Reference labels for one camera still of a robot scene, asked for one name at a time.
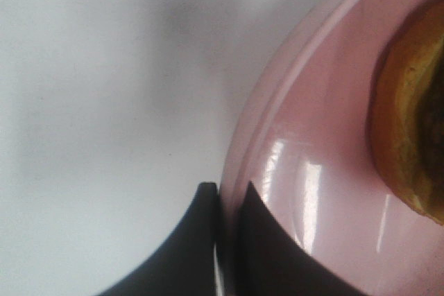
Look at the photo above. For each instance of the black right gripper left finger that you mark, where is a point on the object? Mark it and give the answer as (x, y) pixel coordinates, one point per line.
(184, 263)

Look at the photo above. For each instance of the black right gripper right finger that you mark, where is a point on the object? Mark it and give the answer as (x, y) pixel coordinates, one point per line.
(268, 261)

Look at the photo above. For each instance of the pink round plate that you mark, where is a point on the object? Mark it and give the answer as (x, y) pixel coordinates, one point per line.
(302, 141)

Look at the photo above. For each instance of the burger with lettuce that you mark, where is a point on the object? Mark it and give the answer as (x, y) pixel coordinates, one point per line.
(406, 117)

